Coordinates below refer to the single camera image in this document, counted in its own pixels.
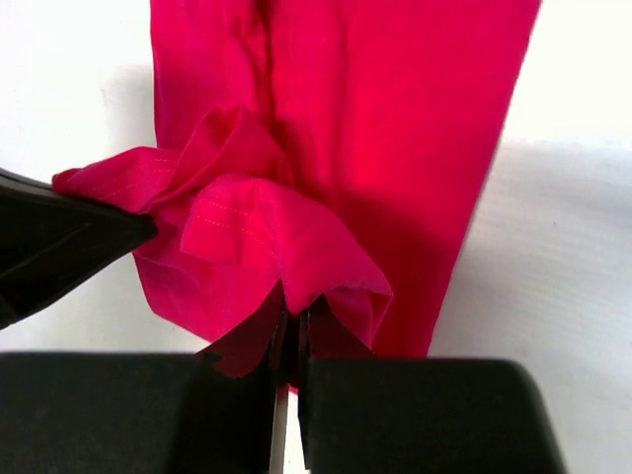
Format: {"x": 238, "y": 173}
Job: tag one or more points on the red t shirt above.
{"x": 315, "y": 149}

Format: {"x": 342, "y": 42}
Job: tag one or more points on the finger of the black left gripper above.
{"x": 51, "y": 244}
{"x": 5, "y": 174}

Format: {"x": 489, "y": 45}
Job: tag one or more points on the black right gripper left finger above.
{"x": 222, "y": 410}

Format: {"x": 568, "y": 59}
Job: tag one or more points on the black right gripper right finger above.
{"x": 362, "y": 413}

